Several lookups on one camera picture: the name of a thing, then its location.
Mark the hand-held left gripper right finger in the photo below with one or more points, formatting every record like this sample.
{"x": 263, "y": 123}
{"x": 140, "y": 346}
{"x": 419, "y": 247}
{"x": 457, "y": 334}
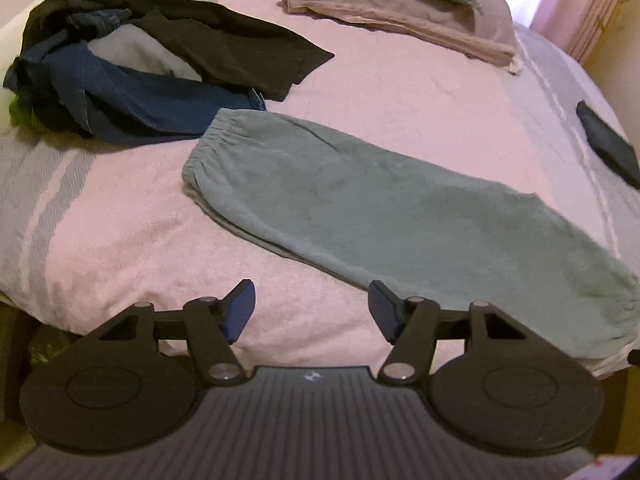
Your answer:
{"x": 382, "y": 310}

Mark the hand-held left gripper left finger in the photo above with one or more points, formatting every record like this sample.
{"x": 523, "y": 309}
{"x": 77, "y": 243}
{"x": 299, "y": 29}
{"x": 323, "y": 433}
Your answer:
{"x": 241, "y": 310}

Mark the sage green pants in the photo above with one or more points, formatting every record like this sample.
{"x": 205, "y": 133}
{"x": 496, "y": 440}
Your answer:
{"x": 375, "y": 200}

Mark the black pants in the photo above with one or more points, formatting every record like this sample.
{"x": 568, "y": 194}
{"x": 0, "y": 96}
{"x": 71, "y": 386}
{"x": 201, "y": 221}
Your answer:
{"x": 240, "y": 35}

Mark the pink striped bed blanket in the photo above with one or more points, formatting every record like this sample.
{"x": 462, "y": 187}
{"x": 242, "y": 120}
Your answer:
{"x": 425, "y": 95}

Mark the blue jeans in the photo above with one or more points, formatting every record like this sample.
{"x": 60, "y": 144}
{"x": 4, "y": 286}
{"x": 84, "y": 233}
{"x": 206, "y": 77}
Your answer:
{"x": 150, "y": 105}

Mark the grey cloth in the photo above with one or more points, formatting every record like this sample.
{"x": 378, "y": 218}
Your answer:
{"x": 140, "y": 52}

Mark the dark flat object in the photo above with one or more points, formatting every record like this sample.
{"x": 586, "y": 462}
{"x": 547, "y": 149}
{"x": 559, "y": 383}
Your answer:
{"x": 607, "y": 142}

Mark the bright green cloth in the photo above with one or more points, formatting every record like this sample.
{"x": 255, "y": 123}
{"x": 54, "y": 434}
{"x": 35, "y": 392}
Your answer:
{"x": 20, "y": 110}

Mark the beige pillow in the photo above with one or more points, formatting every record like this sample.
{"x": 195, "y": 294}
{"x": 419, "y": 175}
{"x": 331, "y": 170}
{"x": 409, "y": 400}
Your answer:
{"x": 400, "y": 10}

